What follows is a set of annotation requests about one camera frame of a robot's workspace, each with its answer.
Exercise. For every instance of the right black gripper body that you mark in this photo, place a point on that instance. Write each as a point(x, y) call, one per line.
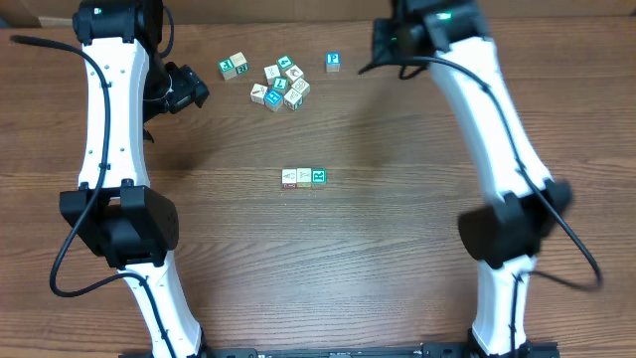
point(389, 45)

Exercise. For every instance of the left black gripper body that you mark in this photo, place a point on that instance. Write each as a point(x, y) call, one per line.
point(185, 88)

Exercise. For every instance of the white block red side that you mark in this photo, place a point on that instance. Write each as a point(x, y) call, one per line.
point(289, 178)

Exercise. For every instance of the yellow top block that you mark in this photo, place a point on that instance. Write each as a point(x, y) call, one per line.
point(304, 177)

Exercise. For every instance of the green R letter block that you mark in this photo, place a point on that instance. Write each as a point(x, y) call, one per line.
point(318, 177)

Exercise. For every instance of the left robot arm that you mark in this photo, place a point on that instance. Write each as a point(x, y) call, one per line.
point(114, 209)

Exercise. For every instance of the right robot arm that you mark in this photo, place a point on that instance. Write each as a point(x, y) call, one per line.
point(451, 41)

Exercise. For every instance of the green F letter block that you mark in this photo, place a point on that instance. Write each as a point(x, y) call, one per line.
point(227, 69)

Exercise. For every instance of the white block green side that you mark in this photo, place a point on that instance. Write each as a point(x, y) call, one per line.
point(240, 63)

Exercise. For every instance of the blue P letter block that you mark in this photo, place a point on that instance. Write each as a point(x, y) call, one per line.
point(332, 62)

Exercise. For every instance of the white tool picture block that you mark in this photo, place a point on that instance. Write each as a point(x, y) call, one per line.
point(258, 93)

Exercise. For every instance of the white plain picture block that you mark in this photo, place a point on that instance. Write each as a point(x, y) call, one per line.
point(271, 74)

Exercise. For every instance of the blue top block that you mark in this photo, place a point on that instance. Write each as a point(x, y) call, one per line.
point(273, 100)

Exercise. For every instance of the green J letter block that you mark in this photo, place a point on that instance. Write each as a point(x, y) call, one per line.
point(281, 85)

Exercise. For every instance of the green top picture block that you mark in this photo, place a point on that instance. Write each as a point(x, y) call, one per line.
point(284, 63)

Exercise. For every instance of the white grid picture block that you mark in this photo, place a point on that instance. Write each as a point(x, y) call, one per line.
point(302, 86)

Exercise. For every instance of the white red picture block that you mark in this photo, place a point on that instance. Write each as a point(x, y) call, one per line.
point(294, 73)

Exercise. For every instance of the white block dark side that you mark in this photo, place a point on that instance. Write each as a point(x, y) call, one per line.
point(293, 99)

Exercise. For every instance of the cardboard back panel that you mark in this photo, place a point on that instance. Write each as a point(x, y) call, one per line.
point(58, 13)

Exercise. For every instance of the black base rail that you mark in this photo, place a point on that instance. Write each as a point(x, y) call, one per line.
point(425, 350)

